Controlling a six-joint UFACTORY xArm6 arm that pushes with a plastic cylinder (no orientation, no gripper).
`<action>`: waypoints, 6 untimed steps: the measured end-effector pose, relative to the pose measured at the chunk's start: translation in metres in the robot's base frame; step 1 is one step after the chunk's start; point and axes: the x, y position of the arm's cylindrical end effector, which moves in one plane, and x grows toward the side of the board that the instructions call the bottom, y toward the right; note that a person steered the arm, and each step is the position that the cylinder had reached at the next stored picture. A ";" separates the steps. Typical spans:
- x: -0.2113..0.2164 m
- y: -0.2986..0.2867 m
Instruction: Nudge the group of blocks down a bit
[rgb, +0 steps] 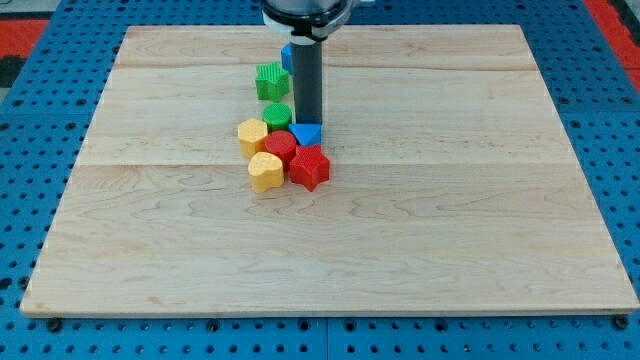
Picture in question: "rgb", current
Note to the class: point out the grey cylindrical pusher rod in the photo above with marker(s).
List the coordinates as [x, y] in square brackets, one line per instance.
[307, 83]

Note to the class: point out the blue triangle block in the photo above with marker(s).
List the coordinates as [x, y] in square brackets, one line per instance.
[306, 134]

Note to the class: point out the blue cube block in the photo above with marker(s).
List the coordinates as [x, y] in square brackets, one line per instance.
[286, 58]

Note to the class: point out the green star block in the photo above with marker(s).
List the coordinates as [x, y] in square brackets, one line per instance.
[271, 81]

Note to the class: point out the green cylinder block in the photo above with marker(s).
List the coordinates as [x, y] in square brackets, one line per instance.
[277, 116]

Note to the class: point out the red cylinder block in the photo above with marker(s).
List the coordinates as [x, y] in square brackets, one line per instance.
[283, 145]

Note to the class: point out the yellow hexagon block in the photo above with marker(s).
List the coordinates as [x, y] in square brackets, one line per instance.
[252, 134]

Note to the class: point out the red star block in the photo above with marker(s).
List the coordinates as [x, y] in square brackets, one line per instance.
[309, 167]

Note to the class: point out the yellow heart block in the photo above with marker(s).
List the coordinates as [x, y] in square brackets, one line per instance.
[266, 171]

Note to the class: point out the wooden board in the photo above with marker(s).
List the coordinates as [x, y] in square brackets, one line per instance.
[453, 190]

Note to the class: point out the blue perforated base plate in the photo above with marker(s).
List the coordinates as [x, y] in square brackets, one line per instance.
[47, 111]

